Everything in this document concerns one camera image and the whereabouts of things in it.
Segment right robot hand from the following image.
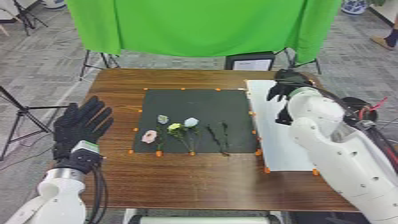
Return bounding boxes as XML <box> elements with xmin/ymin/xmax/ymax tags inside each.
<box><xmin>264</xmin><ymin>68</ymin><xmax>316</xmax><ymax>102</ymax></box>

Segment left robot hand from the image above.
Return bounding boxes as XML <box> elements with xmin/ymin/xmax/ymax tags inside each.
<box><xmin>51</xmin><ymin>95</ymin><xmax>115</xmax><ymax>160</ymax></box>

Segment black backdrop stand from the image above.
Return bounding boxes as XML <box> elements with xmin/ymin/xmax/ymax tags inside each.
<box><xmin>78</xmin><ymin>49</ymin><xmax>120</xmax><ymax>81</ymax></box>
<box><xmin>282</xmin><ymin>48</ymin><xmax>325</xmax><ymax>75</ymax></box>

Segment black framed board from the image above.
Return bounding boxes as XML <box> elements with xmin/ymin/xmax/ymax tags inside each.
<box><xmin>223</xmin><ymin>51</ymin><xmax>277</xmax><ymax>72</ymax></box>

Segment black tripod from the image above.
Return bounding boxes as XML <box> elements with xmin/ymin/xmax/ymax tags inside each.
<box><xmin>8</xmin><ymin>0</ymin><xmax>51</xmax><ymax>37</ymax></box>
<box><xmin>0</xmin><ymin>85</ymin><xmax>72</xmax><ymax>162</ymax></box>

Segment pale pink flower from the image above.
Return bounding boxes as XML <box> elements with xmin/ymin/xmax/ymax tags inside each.
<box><xmin>140</xmin><ymin>129</ymin><xmax>159</xmax><ymax>145</ymax></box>

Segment blue flower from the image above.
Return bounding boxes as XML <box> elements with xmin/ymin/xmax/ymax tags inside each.
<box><xmin>154</xmin><ymin>114</ymin><xmax>172</xmax><ymax>152</ymax></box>

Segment yellow flower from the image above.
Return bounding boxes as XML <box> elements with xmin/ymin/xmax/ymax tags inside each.
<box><xmin>165</xmin><ymin>122</ymin><xmax>197</xmax><ymax>155</ymax></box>

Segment dark mat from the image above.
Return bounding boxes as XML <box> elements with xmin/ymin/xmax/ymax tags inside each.
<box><xmin>131</xmin><ymin>88</ymin><xmax>261</xmax><ymax>155</ymax></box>

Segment white sheet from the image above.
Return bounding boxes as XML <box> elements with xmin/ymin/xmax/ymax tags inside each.
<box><xmin>243</xmin><ymin>79</ymin><xmax>319</xmax><ymax>173</ymax></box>

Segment white flower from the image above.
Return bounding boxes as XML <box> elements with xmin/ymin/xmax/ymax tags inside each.
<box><xmin>181</xmin><ymin>116</ymin><xmax>204</xmax><ymax>145</ymax></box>

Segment green sprig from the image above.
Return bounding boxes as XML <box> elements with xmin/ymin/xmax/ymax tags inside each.
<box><xmin>204</xmin><ymin>123</ymin><xmax>232</xmax><ymax>157</ymax></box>
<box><xmin>218</xmin><ymin>121</ymin><xmax>232</xmax><ymax>148</ymax></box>

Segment person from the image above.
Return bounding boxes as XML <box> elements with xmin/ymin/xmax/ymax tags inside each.
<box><xmin>369</xmin><ymin>19</ymin><xmax>398</xmax><ymax>51</ymax></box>

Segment blue white vase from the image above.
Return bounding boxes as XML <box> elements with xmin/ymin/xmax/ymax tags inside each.
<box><xmin>339</xmin><ymin>0</ymin><xmax>369</xmax><ymax>16</ymax></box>
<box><xmin>40</xmin><ymin>0</ymin><xmax>69</xmax><ymax>10</ymax></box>

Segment pale grey bar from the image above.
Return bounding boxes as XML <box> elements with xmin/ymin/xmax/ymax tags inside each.
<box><xmin>126</xmin><ymin>215</ymin><xmax>284</xmax><ymax>224</ymax></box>

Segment black cable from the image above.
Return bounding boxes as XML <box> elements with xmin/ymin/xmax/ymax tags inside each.
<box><xmin>87</xmin><ymin>165</ymin><xmax>111</xmax><ymax>224</ymax></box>

